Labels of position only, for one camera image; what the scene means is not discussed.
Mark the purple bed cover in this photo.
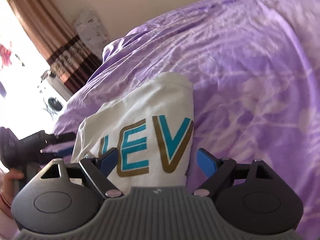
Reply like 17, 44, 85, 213
53, 0, 319, 239

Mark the brown patterned curtain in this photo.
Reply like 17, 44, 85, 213
7, 0, 101, 94

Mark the person's left hand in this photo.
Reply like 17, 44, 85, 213
1, 168, 24, 219

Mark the white washing machine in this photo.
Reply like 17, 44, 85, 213
37, 70, 73, 121

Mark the patterned covered standing fan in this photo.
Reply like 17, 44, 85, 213
73, 8, 110, 59

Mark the cream Nevada sweatshirt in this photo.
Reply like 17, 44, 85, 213
71, 73, 194, 193

